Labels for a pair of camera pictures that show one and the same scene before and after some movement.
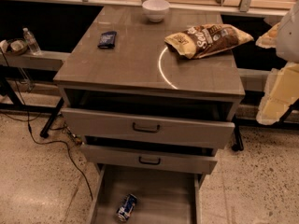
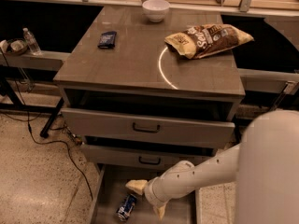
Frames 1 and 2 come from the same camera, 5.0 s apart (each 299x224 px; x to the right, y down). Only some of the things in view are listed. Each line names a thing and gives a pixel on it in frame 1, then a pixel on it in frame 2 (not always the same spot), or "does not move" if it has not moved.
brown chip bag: x=208 y=39 does not move
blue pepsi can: x=125 y=207 does not move
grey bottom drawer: x=164 y=196 does not move
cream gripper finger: x=268 y=39 to x=136 y=186
